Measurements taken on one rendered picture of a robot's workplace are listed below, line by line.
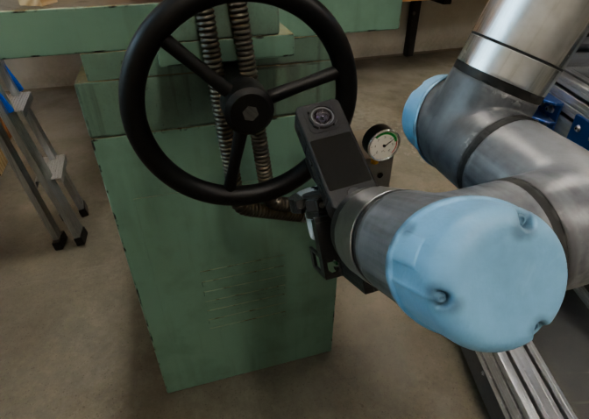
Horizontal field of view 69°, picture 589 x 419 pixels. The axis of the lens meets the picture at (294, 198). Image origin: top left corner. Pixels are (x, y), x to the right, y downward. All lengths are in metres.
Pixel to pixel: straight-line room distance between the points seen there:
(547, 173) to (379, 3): 0.52
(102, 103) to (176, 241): 0.29
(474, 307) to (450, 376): 1.05
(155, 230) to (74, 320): 0.68
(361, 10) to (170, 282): 0.62
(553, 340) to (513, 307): 0.93
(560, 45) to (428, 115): 0.10
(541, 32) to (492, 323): 0.22
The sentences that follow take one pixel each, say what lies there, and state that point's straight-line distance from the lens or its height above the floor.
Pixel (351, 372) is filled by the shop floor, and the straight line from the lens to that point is 1.22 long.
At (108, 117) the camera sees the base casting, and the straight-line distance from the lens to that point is 0.72.
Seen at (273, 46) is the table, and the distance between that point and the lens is 0.61.
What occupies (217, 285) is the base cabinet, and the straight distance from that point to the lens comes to 0.94.
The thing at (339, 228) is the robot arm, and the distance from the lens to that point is 0.32.
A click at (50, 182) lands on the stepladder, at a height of 0.26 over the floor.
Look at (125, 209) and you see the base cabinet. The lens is 0.80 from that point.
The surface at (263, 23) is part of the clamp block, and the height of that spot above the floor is 0.89.
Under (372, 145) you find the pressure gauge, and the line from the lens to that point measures 0.77.
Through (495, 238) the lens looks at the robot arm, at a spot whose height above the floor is 0.89.
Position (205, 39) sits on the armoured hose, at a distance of 0.57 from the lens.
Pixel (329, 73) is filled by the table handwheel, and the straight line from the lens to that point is 0.54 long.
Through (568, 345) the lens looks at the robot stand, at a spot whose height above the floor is 0.21.
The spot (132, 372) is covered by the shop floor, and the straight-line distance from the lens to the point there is 1.28.
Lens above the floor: 1.01
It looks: 35 degrees down
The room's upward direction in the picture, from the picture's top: straight up
